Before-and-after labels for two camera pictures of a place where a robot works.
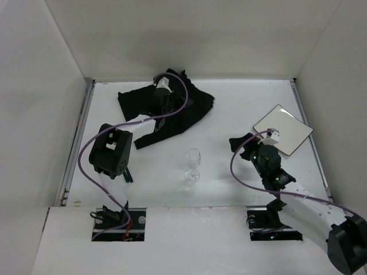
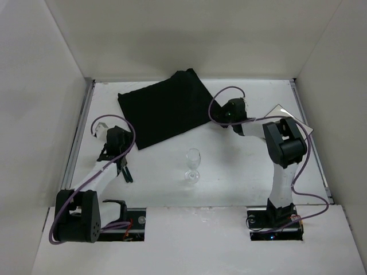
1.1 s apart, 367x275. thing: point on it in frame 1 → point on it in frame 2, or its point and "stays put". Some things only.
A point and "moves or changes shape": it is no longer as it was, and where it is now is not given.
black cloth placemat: [171, 101] moves or changes shape
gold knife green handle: [131, 178] stays put
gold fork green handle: [127, 175] stays put
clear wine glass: [193, 158] stays put
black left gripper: [161, 103] → [121, 164]
